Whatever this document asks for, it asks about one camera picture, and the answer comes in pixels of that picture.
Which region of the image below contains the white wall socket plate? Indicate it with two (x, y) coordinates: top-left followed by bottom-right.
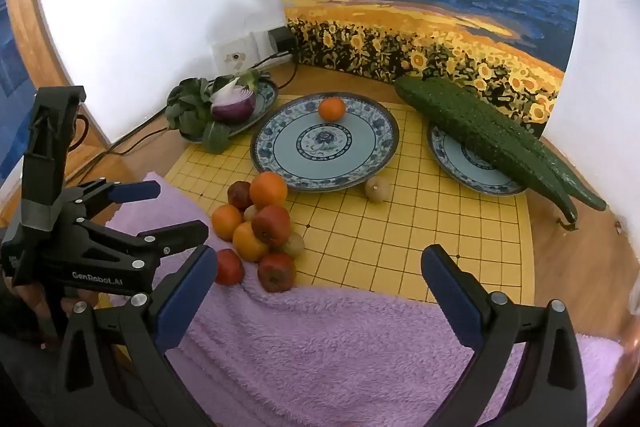
(210, 37), (259, 76)

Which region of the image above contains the black power cable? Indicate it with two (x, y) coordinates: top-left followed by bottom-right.
(67, 49), (300, 158)

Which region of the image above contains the purple fluffy towel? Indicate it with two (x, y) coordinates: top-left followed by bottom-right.
(105, 172), (626, 427)

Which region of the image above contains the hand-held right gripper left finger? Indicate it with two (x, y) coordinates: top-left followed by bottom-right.
(55, 245), (219, 427)

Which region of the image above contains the black power adapter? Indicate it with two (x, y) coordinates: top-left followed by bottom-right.
(268, 26), (292, 52)

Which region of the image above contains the small blue patterned plate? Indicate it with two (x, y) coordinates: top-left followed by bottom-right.
(427, 122), (528, 196)
(177, 77), (279, 144)

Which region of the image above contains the yellow grid mat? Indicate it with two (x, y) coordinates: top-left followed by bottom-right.
(162, 94), (536, 305)

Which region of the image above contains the wooden trim board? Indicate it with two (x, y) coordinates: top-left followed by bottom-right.
(5, 0), (113, 188)

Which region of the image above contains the green bok choy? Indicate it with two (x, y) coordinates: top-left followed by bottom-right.
(165, 69), (273, 155)

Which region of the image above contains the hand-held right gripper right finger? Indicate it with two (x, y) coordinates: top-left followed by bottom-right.
(420, 244), (588, 427)

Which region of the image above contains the red apple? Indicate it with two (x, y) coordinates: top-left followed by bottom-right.
(251, 205), (292, 248)
(257, 253), (297, 293)
(227, 181), (253, 210)
(216, 249), (246, 286)

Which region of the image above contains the person's left hand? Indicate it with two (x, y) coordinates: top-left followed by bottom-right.
(0, 274), (98, 350)

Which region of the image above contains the orange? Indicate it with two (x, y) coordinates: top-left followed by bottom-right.
(211, 204), (244, 242)
(249, 171), (289, 209)
(318, 97), (347, 122)
(232, 222), (271, 263)

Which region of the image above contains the halved red onion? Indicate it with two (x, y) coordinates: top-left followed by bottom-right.
(210, 77), (257, 122)

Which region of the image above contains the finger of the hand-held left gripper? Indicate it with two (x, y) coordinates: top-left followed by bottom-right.
(75, 218), (210, 269)
(64, 179), (162, 219)

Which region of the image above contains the large blue patterned plate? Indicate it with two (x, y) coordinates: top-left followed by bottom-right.
(250, 93), (400, 192)

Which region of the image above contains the white power outlet plate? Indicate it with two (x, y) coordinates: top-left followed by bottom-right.
(250, 29), (281, 58)

